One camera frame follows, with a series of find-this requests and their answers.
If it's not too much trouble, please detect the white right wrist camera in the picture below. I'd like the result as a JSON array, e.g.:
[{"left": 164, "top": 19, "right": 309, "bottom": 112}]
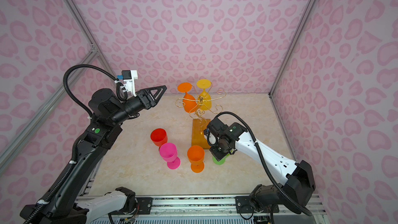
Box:
[{"left": 204, "top": 127, "right": 211, "bottom": 137}]

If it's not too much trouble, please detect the aluminium corner frame post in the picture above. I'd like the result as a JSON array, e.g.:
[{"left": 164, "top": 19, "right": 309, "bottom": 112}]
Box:
[
  {"left": 63, "top": 0, "right": 116, "bottom": 76},
  {"left": 268, "top": 0, "right": 319, "bottom": 98}
]

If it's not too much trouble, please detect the pink wine glass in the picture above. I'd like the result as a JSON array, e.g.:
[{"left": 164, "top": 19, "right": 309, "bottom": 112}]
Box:
[{"left": 159, "top": 143, "right": 181, "bottom": 170}]

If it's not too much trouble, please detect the aluminium corner frame post left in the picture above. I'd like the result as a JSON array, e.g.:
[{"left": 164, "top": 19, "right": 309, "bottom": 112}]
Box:
[{"left": 63, "top": 0, "right": 116, "bottom": 76}]

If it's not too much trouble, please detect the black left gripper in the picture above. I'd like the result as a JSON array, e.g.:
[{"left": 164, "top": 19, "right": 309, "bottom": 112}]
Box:
[{"left": 111, "top": 85, "right": 166, "bottom": 127}]

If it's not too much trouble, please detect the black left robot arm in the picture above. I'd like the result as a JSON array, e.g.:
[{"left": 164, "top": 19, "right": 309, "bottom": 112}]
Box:
[{"left": 20, "top": 86, "right": 167, "bottom": 224}]

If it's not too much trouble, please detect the amber wooden rack base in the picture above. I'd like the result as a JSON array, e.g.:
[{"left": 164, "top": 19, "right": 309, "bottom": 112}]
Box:
[{"left": 191, "top": 119, "right": 210, "bottom": 150}]

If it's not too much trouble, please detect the aluminium diagonal frame bar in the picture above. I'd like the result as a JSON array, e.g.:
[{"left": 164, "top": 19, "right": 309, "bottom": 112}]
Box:
[{"left": 0, "top": 45, "right": 98, "bottom": 175}]

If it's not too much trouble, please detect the gold wire glass rack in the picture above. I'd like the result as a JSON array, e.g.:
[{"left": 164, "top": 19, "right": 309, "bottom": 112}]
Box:
[{"left": 175, "top": 89, "right": 227, "bottom": 124}]

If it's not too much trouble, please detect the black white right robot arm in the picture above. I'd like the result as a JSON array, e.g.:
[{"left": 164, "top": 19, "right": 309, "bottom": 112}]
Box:
[{"left": 204, "top": 118, "right": 316, "bottom": 216}]

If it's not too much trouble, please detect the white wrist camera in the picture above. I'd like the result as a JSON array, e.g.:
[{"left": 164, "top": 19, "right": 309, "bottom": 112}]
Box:
[
  {"left": 204, "top": 127, "right": 211, "bottom": 137},
  {"left": 114, "top": 70, "right": 138, "bottom": 96}
]

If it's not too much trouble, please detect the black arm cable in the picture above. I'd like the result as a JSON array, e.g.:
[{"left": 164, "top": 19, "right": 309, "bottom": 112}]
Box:
[
  {"left": 206, "top": 111, "right": 313, "bottom": 217},
  {"left": 21, "top": 64, "right": 128, "bottom": 224}
]

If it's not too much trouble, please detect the green wine glass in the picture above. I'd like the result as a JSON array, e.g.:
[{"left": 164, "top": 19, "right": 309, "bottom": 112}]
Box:
[{"left": 212, "top": 154, "right": 230, "bottom": 166}]

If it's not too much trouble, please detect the yellow wine glass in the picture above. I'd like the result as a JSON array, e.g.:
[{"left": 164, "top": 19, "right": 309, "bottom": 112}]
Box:
[{"left": 197, "top": 79, "right": 212, "bottom": 111}]

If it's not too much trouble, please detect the orange wine glass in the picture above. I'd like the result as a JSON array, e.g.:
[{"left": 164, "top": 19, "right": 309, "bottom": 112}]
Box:
[
  {"left": 177, "top": 83, "right": 198, "bottom": 113},
  {"left": 187, "top": 145, "right": 205, "bottom": 173}
]

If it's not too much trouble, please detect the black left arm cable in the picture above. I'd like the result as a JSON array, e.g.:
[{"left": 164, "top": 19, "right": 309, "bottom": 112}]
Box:
[{"left": 21, "top": 64, "right": 128, "bottom": 224}]

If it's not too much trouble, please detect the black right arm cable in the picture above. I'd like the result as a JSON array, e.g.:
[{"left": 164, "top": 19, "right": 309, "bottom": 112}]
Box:
[{"left": 206, "top": 111, "right": 313, "bottom": 217}]

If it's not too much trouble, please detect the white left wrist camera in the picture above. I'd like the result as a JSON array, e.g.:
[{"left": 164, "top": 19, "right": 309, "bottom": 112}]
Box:
[{"left": 114, "top": 70, "right": 138, "bottom": 96}]

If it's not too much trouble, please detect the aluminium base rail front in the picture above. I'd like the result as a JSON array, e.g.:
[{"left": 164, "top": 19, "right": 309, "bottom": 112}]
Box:
[{"left": 58, "top": 192, "right": 330, "bottom": 224}]

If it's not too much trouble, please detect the aluminium corner frame post right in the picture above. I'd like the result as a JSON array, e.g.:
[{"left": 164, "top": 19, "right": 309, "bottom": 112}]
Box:
[{"left": 268, "top": 0, "right": 319, "bottom": 98}]

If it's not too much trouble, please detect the red wine glass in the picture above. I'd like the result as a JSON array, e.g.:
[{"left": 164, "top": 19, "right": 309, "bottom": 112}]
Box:
[{"left": 150, "top": 128, "right": 168, "bottom": 148}]

